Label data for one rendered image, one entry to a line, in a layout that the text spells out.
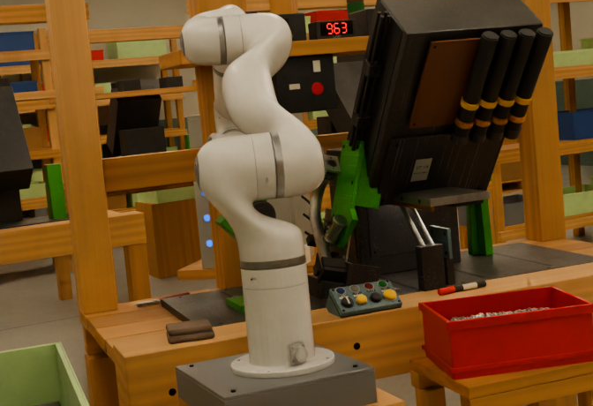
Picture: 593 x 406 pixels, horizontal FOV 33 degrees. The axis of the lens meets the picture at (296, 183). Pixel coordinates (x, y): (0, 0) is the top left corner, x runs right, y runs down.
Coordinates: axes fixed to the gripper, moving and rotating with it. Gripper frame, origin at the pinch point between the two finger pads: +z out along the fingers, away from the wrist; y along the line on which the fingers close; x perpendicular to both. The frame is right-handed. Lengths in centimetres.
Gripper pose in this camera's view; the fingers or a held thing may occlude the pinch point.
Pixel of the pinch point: (326, 169)
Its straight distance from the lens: 256.5
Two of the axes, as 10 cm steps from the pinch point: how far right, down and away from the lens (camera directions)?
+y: -1.4, -7.3, 6.7
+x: -3.5, 6.7, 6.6
